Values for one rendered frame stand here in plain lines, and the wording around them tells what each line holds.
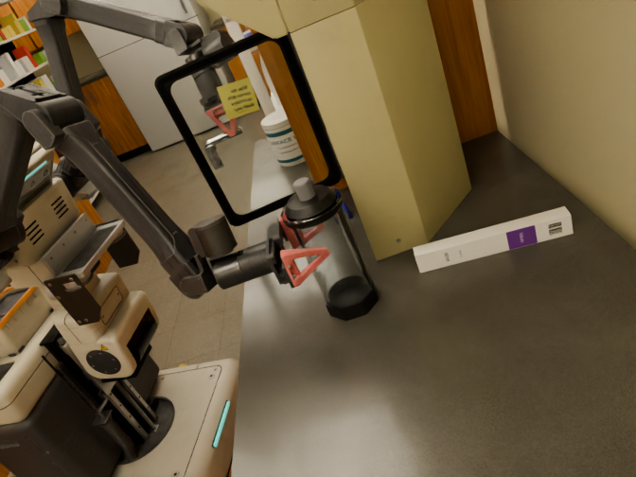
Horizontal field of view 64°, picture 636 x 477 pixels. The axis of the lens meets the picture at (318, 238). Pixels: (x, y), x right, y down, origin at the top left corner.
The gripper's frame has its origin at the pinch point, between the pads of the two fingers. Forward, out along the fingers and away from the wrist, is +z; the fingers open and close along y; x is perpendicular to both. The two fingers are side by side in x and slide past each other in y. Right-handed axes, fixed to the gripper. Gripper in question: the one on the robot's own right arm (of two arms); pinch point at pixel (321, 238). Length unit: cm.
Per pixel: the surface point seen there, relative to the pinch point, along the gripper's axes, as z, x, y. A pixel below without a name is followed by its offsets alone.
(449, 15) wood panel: 41, -16, 47
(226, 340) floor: -81, 110, 122
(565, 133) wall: 50, 6, 16
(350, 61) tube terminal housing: 14.7, -24.0, 10.0
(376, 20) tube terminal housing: 20.8, -27.8, 12.9
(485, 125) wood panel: 44, 13, 47
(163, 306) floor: -127, 110, 173
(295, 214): -1.9, -7.8, -3.3
